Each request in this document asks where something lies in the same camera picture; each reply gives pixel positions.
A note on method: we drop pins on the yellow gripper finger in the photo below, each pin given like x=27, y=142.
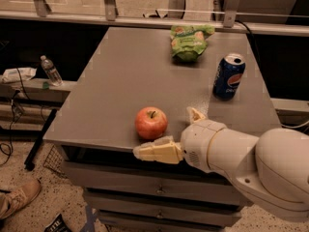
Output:
x=165, y=150
x=195, y=115

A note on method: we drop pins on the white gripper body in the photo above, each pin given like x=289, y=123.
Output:
x=197, y=142

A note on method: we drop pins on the red apple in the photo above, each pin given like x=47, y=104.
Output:
x=150, y=123

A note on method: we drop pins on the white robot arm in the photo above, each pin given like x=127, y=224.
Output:
x=271, y=170

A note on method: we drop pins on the blue pepsi can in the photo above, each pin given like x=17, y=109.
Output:
x=228, y=76

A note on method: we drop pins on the green chip bag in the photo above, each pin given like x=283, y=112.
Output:
x=189, y=42

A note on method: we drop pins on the grey drawer cabinet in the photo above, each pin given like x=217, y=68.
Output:
x=94, y=130

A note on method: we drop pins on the black printed packet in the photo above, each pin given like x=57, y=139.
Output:
x=57, y=225

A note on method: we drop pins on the clear plastic water bottle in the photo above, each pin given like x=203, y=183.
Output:
x=51, y=71

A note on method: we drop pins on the black metal leg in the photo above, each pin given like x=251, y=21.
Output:
x=29, y=165

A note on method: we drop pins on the white crumpled cloth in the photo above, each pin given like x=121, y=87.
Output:
x=17, y=74

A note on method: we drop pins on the tan shoe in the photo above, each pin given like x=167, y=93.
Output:
x=19, y=198

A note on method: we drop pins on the wire mesh basket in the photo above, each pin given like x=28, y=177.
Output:
x=53, y=162

